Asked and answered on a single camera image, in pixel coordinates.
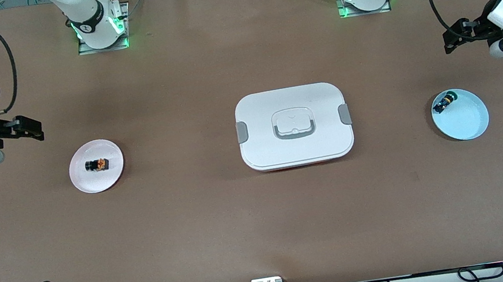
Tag orange push-button switch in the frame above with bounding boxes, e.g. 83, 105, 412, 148
84, 157, 110, 174

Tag white lunch box grey latches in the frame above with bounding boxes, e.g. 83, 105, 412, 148
230, 78, 358, 176

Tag light blue round plate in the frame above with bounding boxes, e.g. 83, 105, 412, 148
428, 83, 493, 145

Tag pink round plate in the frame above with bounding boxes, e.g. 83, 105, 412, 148
65, 136, 129, 197

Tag green push-button switch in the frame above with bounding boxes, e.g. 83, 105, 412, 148
431, 89, 460, 115

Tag black coiled floor cable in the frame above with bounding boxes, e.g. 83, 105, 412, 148
456, 261, 503, 282

